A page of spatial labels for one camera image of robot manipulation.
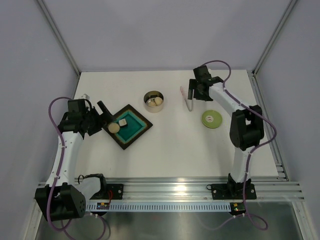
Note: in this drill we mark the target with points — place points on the right black base bracket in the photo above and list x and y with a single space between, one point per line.
221 191

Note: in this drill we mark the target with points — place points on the black base bracket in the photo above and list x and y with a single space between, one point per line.
115 191
221 191

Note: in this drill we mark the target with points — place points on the round bun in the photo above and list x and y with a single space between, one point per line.
158 100
151 104
113 128

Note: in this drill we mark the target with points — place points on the dark square teal plate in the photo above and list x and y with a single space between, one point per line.
136 126

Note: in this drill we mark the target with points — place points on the round bun top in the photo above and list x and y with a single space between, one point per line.
158 100

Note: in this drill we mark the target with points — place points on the round metal lunch tin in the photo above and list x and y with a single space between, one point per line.
146 99

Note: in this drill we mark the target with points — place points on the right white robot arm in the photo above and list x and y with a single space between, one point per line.
246 132

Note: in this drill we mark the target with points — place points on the small tofu cube upper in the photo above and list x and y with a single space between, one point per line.
122 122

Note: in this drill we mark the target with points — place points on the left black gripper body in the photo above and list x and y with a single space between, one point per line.
95 121

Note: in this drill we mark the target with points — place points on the green round lid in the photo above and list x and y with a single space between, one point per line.
211 119

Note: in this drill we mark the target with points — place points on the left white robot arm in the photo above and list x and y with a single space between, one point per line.
60 199

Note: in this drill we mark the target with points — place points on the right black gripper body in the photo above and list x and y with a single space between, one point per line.
200 96

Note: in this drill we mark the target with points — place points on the aluminium mounting rail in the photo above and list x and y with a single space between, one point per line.
188 195

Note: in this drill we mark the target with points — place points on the left black base bracket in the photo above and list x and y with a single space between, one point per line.
115 191

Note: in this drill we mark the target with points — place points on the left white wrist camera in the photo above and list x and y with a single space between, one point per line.
85 96

